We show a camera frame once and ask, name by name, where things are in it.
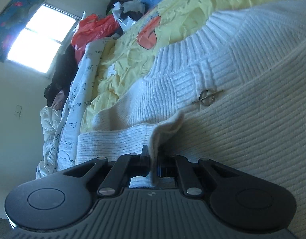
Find yellow printed bed sheet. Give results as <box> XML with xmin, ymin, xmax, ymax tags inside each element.
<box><xmin>79</xmin><ymin>0</ymin><xmax>304</xmax><ymax>133</ymax></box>

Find dark cloth pile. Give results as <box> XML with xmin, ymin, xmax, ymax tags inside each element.
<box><xmin>44</xmin><ymin>46</ymin><xmax>81</xmax><ymax>111</ymax></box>

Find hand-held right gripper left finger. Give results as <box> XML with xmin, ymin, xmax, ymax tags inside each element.
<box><xmin>59</xmin><ymin>145</ymin><xmax>151</xmax><ymax>197</ymax></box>

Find black and white crumpled clothes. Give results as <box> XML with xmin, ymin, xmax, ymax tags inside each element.
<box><xmin>106</xmin><ymin>0</ymin><xmax>149</xmax><ymax>37</ymax></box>

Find red cloth at left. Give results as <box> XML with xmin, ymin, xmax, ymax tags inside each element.
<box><xmin>71</xmin><ymin>14</ymin><xmax>124</xmax><ymax>58</ymax></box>

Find blue floral wall hanging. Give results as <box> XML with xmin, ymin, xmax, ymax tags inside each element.
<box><xmin>0</xmin><ymin>0</ymin><xmax>47</xmax><ymax>63</ymax></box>

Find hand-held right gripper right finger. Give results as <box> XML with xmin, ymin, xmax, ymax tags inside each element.
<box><xmin>157</xmin><ymin>154</ymin><xmax>246</xmax><ymax>197</ymax></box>

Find white knit sweater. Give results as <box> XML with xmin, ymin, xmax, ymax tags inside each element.
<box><xmin>75</xmin><ymin>0</ymin><xmax>306</xmax><ymax>239</ymax></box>

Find window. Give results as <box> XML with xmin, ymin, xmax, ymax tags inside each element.
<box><xmin>6</xmin><ymin>4</ymin><xmax>81</xmax><ymax>74</ymax></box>

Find white script-printed duvet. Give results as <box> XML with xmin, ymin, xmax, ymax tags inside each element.
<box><xmin>36</xmin><ymin>37</ymin><xmax>118</xmax><ymax>180</ymax></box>

